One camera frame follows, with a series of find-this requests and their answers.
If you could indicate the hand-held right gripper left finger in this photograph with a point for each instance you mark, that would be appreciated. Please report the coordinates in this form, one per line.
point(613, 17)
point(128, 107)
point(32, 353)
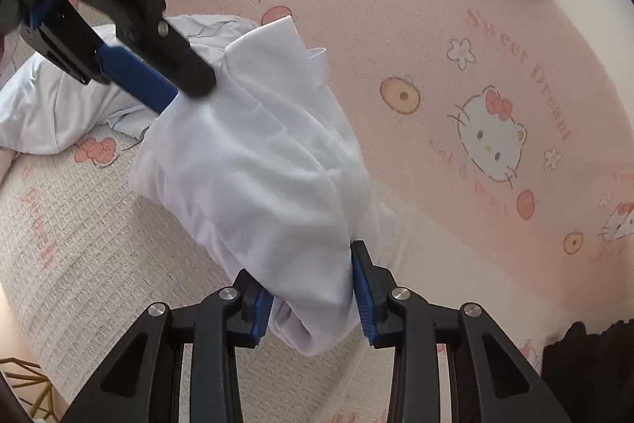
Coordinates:
point(260, 316)

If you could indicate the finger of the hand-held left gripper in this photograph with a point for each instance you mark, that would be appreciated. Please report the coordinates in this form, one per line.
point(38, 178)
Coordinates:
point(141, 79)
point(185, 69)

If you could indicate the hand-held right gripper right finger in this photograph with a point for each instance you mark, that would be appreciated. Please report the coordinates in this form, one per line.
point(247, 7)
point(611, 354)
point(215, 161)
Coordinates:
point(364, 299)

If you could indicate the black cloth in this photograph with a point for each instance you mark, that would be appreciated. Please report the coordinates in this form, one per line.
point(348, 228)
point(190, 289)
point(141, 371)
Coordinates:
point(589, 363)

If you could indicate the cat print blanket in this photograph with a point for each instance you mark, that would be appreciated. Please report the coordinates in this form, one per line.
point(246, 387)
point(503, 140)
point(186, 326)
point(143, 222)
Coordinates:
point(421, 32)

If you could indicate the white mattress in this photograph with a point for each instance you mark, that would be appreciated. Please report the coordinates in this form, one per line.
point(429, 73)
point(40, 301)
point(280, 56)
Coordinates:
point(594, 7)

